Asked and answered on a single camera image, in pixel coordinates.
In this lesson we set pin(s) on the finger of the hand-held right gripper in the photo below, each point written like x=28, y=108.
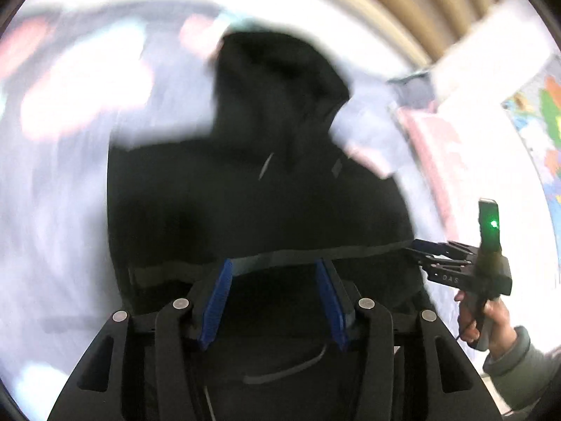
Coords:
x=442, y=245
x=434, y=261

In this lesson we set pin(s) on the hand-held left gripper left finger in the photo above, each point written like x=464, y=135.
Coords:
x=217, y=298

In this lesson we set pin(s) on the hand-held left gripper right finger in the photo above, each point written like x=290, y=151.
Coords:
x=331, y=302

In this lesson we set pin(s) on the black hoodie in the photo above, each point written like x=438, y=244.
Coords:
x=263, y=210

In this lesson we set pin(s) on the person's right forearm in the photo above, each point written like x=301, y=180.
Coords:
x=521, y=372

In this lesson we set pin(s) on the person's right hand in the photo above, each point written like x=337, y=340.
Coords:
x=497, y=324

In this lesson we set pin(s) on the pink pillow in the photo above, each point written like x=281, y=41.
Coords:
x=431, y=158

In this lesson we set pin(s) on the grey pillow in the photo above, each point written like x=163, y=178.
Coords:
x=414, y=90

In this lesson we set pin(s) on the grey floral blanket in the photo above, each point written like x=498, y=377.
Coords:
x=65, y=184

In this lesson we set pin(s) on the striped window blind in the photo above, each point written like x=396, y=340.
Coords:
x=420, y=4

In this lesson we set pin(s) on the wall map poster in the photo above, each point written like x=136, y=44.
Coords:
x=543, y=131

